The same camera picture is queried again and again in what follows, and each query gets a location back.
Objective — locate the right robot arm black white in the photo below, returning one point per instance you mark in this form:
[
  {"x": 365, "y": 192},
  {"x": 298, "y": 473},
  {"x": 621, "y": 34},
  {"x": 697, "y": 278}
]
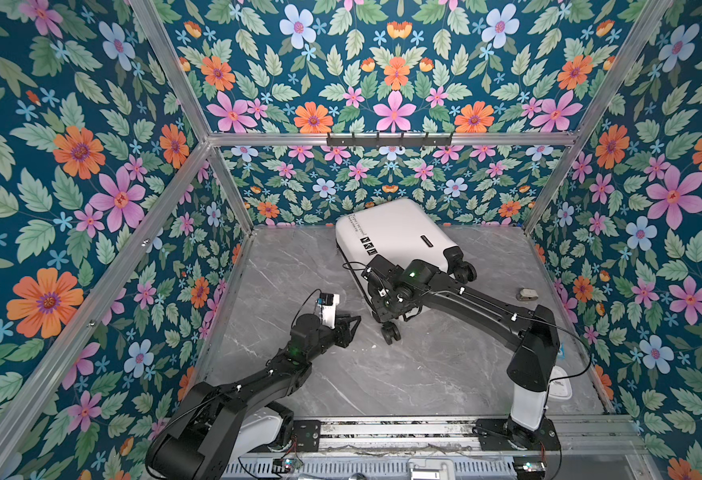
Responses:
[{"x": 531, "y": 335}]

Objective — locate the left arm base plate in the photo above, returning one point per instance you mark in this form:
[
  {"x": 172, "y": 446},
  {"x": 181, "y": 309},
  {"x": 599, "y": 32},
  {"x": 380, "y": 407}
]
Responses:
[{"x": 305, "y": 436}]

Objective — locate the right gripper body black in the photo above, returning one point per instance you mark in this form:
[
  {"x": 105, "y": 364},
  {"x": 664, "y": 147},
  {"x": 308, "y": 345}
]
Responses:
[{"x": 384, "y": 307}]

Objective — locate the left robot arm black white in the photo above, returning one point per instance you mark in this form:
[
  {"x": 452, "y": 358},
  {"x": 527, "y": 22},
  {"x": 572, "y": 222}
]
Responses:
[{"x": 199, "y": 440}]

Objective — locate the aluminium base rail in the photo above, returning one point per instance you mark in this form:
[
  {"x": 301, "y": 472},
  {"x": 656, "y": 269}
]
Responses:
[{"x": 578, "y": 434}]

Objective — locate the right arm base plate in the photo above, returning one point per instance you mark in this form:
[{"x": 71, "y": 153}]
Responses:
[{"x": 500, "y": 434}]

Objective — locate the white black suitcase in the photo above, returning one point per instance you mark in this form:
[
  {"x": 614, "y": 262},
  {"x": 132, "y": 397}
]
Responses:
[{"x": 401, "y": 232}]

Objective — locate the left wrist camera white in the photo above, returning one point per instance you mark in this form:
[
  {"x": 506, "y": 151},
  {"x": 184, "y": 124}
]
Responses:
[{"x": 327, "y": 304}]

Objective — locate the small grey white box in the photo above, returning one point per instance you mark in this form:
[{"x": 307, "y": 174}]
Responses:
[{"x": 527, "y": 295}]

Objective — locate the white round-cornered scale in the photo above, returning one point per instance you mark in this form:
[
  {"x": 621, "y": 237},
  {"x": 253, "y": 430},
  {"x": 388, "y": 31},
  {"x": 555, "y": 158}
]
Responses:
[{"x": 559, "y": 387}]

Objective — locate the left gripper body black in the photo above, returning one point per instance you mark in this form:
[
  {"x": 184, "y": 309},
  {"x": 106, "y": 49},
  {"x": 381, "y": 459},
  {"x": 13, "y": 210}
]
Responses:
[{"x": 326, "y": 339}]

